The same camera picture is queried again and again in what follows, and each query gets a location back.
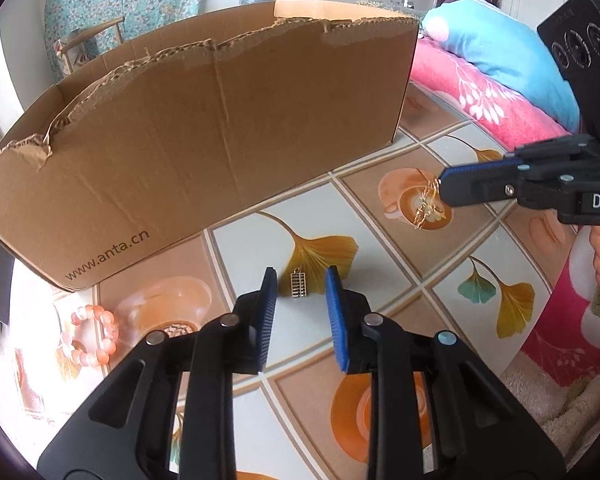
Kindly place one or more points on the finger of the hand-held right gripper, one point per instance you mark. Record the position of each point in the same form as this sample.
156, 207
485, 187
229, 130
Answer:
550, 147
475, 182

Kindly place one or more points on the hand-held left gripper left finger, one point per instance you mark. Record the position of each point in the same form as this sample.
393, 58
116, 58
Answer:
266, 320

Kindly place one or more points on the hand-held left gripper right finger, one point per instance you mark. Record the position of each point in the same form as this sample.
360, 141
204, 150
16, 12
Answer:
336, 320

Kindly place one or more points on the gold abacus pendant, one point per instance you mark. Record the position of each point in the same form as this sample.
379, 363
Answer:
298, 285

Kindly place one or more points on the brown cardboard box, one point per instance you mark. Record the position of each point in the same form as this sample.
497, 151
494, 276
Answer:
205, 125

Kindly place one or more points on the printed leaf and coffee tablecloth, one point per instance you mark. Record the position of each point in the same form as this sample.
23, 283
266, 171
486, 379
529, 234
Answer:
370, 245

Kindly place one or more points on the pink floral blanket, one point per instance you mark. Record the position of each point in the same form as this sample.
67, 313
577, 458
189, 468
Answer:
480, 95

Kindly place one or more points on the blue pillow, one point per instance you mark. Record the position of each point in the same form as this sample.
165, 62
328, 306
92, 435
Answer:
505, 55

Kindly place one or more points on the grey lace cloth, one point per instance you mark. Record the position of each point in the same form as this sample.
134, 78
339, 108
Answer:
395, 5

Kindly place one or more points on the white fleece blanket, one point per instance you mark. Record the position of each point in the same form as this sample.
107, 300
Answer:
555, 400

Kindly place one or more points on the wooden chair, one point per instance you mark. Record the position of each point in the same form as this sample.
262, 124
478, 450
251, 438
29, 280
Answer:
92, 30

